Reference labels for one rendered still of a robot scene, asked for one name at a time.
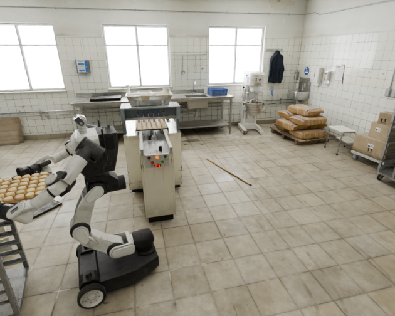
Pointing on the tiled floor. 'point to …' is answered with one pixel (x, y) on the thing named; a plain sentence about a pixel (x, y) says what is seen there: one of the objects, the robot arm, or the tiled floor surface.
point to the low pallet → (298, 138)
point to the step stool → (342, 135)
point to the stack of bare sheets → (46, 208)
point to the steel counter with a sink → (191, 100)
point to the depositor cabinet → (130, 148)
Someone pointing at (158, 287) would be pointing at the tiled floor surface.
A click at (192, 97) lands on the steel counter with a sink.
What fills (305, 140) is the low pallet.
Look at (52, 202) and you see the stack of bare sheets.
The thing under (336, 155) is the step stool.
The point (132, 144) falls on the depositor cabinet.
